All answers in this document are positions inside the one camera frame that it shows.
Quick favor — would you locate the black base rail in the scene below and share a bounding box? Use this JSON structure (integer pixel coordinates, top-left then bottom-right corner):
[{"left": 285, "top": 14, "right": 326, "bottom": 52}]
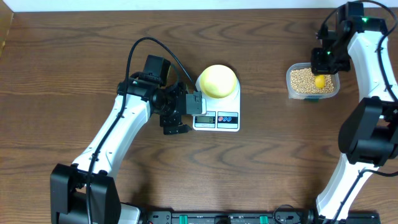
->
[{"left": 139, "top": 210, "right": 382, "bottom": 224}]

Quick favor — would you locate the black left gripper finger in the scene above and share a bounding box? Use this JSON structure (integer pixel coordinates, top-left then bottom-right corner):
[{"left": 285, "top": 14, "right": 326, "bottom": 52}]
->
[
  {"left": 164, "top": 124, "right": 192, "bottom": 135},
  {"left": 185, "top": 91, "right": 206, "bottom": 115}
]

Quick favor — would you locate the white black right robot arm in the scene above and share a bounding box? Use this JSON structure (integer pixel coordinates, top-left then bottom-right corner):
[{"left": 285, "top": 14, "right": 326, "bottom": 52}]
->
[{"left": 310, "top": 1, "right": 397, "bottom": 223}]

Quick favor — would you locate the white digital kitchen scale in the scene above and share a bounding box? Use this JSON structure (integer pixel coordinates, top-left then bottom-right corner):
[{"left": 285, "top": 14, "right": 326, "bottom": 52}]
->
[{"left": 193, "top": 78, "right": 241, "bottom": 132}]

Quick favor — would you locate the clear container of soybeans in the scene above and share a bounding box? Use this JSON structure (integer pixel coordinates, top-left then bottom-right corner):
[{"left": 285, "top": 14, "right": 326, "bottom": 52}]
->
[{"left": 286, "top": 62, "right": 340, "bottom": 100}]

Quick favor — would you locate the yellow plastic scoop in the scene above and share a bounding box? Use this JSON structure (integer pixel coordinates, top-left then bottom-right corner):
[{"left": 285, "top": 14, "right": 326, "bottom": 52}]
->
[{"left": 314, "top": 75, "right": 325, "bottom": 89}]

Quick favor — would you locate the cardboard box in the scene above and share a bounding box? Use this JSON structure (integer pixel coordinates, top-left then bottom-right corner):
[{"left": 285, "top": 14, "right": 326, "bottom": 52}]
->
[{"left": 0, "top": 0, "right": 14, "bottom": 55}]

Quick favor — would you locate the yellow plastic bowl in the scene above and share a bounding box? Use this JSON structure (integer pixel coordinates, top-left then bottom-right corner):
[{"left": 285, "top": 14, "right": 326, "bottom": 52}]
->
[{"left": 199, "top": 65, "right": 238, "bottom": 99}]

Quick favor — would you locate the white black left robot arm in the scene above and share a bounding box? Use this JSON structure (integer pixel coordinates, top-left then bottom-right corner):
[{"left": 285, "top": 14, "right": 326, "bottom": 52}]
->
[{"left": 50, "top": 72, "right": 206, "bottom": 223}]

